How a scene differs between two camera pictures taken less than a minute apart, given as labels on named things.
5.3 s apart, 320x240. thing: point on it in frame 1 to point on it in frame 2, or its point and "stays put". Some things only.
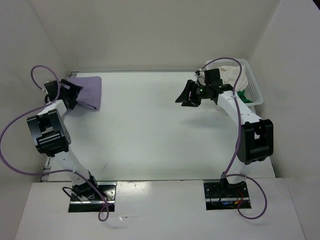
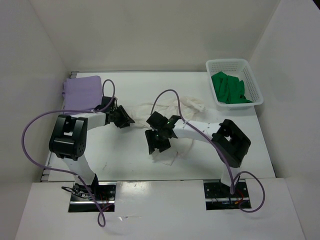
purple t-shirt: x=90 y=95 stays put
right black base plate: x=221 y=195 stays put
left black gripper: x=71 y=93 to x=121 y=116
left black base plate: x=107 y=190 stays put
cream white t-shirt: x=229 y=75 to x=183 y=108
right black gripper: x=192 y=92 to x=158 y=132
